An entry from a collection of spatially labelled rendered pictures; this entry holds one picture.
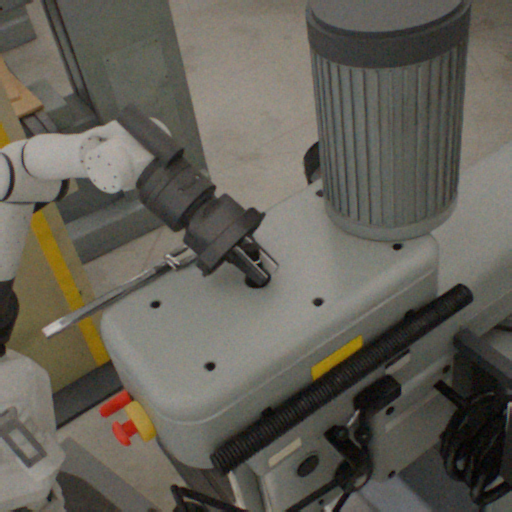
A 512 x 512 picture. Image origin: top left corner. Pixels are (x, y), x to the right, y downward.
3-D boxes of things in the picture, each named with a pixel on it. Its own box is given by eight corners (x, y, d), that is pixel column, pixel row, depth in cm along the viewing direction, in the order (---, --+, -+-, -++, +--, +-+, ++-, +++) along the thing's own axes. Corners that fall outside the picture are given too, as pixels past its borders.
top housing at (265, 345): (198, 493, 97) (171, 426, 86) (111, 374, 114) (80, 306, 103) (449, 315, 113) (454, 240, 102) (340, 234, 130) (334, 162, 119)
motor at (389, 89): (385, 263, 101) (380, 53, 79) (298, 198, 114) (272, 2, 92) (487, 197, 108) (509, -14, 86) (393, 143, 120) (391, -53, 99)
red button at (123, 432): (126, 454, 102) (118, 439, 99) (113, 435, 105) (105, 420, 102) (146, 441, 103) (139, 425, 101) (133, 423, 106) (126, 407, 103)
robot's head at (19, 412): (20, 456, 124) (21, 474, 117) (-12, 419, 121) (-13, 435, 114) (51, 432, 125) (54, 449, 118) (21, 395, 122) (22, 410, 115)
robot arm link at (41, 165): (114, 134, 113) (38, 140, 124) (59, 128, 105) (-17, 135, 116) (114, 202, 113) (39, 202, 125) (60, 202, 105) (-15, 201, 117)
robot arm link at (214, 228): (254, 236, 108) (195, 184, 109) (273, 203, 100) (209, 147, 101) (199, 289, 101) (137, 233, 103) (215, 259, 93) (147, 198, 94)
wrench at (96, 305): (50, 345, 99) (48, 341, 98) (39, 328, 101) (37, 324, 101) (200, 259, 107) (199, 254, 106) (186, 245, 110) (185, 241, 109)
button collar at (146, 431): (149, 451, 103) (138, 427, 99) (130, 423, 107) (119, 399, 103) (161, 442, 104) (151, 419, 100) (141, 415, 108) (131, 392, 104)
